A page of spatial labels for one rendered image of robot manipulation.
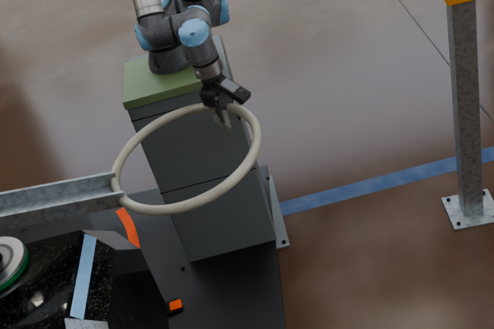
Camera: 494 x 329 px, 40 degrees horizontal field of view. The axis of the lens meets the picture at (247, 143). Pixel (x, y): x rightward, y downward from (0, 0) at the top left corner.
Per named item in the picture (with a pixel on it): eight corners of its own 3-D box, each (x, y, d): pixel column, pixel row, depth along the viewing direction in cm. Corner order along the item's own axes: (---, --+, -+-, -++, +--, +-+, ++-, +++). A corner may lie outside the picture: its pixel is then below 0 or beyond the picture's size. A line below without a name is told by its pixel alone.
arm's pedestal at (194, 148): (174, 202, 339) (116, 55, 289) (272, 176, 337) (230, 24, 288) (179, 275, 298) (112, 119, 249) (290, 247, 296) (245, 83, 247)
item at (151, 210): (134, 245, 186) (129, 238, 184) (98, 156, 224) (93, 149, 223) (290, 160, 192) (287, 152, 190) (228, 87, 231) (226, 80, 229)
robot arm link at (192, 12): (171, 8, 218) (171, 26, 208) (206, -1, 217) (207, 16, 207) (180, 34, 224) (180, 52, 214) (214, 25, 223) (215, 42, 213)
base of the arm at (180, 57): (148, 57, 274) (140, 36, 268) (194, 43, 274) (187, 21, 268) (151, 80, 258) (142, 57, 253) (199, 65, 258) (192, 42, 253)
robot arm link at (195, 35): (205, 12, 207) (206, 27, 198) (218, 47, 214) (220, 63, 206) (176, 22, 208) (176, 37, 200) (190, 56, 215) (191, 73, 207)
